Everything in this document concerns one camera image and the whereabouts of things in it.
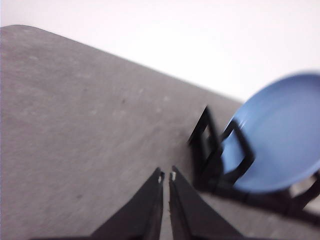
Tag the black dish rack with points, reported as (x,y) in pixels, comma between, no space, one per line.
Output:
(219,160)

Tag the blue plate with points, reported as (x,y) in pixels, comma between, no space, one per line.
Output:
(281,123)

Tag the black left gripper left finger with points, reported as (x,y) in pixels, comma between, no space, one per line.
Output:
(141,217)

